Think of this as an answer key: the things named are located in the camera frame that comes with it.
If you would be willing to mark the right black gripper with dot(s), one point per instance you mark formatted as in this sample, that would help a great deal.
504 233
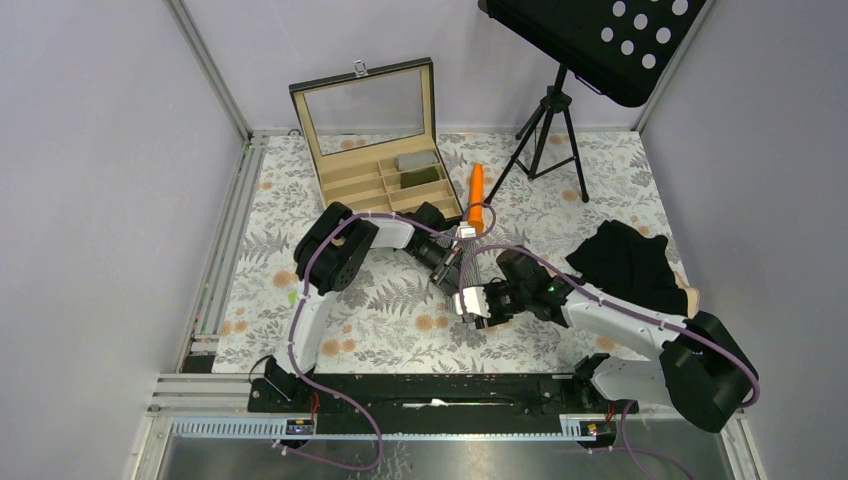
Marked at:
495 319

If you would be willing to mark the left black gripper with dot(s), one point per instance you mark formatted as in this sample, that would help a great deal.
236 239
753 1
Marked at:
447 277

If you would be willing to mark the grey striped underwear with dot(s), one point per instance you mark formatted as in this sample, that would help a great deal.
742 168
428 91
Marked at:
470 270

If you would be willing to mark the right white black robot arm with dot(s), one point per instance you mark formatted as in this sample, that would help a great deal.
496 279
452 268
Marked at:
693 365

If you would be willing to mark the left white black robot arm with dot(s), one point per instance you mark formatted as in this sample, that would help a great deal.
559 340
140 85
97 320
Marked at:
329 257

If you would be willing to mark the floral tablecloth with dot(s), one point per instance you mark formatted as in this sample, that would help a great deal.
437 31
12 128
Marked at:
391 319

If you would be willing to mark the orange cylinder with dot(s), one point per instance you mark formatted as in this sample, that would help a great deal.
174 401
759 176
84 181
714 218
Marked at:
474 213

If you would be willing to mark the dark green rolled cloth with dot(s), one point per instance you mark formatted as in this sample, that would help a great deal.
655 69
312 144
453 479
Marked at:
409 179

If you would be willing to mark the black clothing pile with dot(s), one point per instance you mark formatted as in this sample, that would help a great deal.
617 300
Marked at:
622 262

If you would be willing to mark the grey rolled cloth in box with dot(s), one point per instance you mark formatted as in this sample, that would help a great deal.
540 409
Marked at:
415 160

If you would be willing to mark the wooden compartment box glass lid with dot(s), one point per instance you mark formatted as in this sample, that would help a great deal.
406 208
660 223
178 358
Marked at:
356 124

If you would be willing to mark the beige garment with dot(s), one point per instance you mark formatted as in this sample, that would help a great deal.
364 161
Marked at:
692 296

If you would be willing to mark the black music stand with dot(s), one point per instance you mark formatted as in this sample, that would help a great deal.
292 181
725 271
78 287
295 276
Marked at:
618 49

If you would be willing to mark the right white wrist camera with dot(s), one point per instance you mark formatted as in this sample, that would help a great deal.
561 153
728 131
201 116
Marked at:
471 304

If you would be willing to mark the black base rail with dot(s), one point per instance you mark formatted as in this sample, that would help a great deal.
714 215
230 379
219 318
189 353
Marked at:
433 404

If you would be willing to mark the aluminium frame rails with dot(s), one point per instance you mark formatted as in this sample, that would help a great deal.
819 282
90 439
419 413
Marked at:
205 325

